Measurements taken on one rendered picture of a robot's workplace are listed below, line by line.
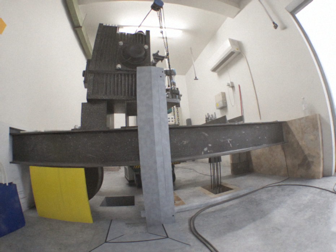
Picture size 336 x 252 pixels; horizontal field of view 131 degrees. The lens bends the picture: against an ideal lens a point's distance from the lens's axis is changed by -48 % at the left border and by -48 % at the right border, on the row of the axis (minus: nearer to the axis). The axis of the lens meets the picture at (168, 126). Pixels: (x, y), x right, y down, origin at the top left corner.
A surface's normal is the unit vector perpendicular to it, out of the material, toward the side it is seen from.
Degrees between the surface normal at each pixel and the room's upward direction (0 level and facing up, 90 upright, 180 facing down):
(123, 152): 90
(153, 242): 10
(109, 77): 90
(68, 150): 90
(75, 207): 90
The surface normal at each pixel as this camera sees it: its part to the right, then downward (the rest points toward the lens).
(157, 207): 0.10, -0.15
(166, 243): -0.04, -1.00
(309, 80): -0.97, 0.04
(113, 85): 0.43, -0.15
